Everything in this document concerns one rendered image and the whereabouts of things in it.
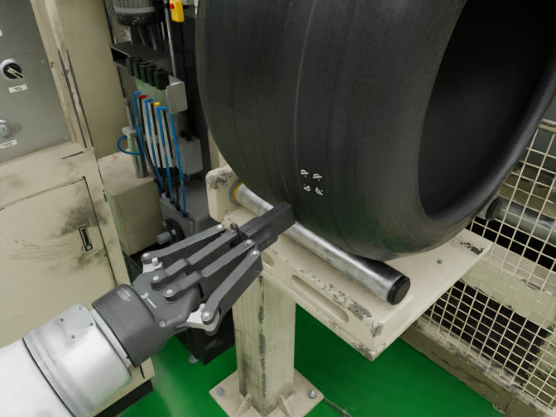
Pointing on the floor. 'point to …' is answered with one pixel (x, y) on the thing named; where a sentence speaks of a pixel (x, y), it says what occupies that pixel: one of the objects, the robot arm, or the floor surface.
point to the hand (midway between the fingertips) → (268, 226)
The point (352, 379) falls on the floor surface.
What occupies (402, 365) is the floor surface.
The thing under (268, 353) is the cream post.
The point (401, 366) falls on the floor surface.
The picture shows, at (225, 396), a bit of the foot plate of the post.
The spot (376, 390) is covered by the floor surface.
